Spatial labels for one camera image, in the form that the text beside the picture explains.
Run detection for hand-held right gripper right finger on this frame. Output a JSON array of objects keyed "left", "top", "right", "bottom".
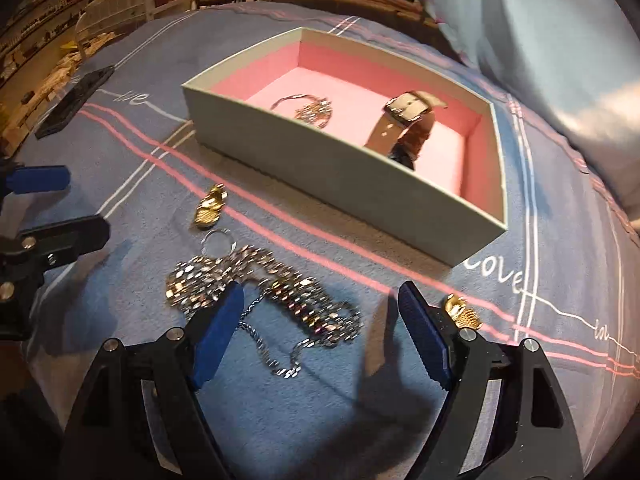
[{"left": 397, "top": 281, "right": 586, "bottom": 480}]

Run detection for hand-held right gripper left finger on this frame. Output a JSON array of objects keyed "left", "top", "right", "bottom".
[{"left": 60, "top": 281, "right": 246, "bottom": 480}]

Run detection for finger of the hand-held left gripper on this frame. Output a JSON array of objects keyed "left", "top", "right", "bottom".
[
  {"left": 0, "top": 214, "right": 111, "bottom": 341},
  {"left": 0, "top": 160, "right": 71, "bottom": 201}
]

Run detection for chunky silver necklace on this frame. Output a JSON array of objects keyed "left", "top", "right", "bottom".
[{"left": 165, "top": 230, "right": 365, "bottom": 378}]

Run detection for grey box with pink inside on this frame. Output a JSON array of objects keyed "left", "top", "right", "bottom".
[{"left": 181, "top": 26, "right": 510, "bottom": 267}]

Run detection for wristwatch with tan strap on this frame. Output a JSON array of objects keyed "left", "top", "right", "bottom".
[{"left": 362, "top": 91, "right": 449, "bottom": 171}]

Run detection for silver rhinestone brooch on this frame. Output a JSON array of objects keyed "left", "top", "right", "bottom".
[{"left": 294, "top": 99, "right": 333, "bottom": 128}]

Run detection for silver bangle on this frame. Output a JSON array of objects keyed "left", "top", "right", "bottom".
[{"left": 270, "top": 92, "right": 333, "bottom": 128}]

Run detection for blue striped bed sheet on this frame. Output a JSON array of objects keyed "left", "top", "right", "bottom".
[{"left": 0, "top": 0, "right": 640, "bottom": 480}]

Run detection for white metal rack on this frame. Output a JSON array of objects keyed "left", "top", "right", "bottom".
[{"left": 75, "top": 0, "right": 198, "bottom": 56}]

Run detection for light blue pillow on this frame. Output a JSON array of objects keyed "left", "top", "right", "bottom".
[{"left": 400, "top": 0, "right": 640, "bottom": 221}]

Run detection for wall display shelves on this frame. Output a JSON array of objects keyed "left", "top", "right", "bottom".
[{"left": 0, "top": 0, "right": 101, "bottom": 111}]

